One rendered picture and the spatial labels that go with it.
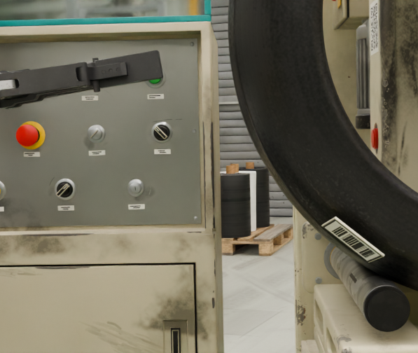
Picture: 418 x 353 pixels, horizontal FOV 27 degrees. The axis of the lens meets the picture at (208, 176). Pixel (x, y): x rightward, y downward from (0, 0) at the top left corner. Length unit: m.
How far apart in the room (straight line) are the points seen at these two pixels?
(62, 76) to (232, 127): 10.05
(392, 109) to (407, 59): 0.07
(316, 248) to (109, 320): 0.52
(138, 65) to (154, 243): 0.66
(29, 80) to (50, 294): 0.73
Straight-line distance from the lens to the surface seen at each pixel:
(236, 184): 7.56
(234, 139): 10.96
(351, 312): 1.03
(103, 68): 0.95
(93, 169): 1.62
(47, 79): 0.94
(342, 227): 0.85
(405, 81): 1.24
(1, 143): 1.66
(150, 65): 0.96
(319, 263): 1.21
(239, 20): 0.88
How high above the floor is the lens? 1.08
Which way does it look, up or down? 3 degrees down
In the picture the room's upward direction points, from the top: 1 degrees counter-clockwise
